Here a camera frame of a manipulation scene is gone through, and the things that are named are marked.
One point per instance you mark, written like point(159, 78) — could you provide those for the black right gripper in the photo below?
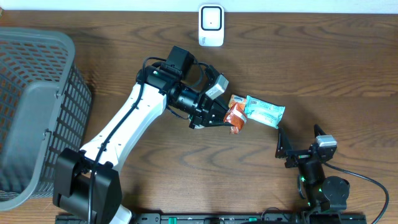
point(298, 156)

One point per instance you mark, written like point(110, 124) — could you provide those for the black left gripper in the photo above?
point(208, 104)

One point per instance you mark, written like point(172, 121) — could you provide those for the red Top snack packet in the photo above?
point(236, 117)

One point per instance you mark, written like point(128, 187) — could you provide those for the orange Kleenex tissue packet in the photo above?
point(235, 99)

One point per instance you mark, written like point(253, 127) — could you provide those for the mint green wipes packet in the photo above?
point(263, 112)

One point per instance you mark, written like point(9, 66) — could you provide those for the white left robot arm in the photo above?
point(87, 182)

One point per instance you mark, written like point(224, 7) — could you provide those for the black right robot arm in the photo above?
point(326, 196)

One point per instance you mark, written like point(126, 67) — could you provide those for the white barcode scanner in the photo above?
point(211, 25)

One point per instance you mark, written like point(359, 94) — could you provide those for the green lid jar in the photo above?
point(192, 125)

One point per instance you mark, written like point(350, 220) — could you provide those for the grey plastic shopping basket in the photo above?
point(45, 105)

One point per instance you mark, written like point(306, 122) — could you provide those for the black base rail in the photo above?
point(155, 218)

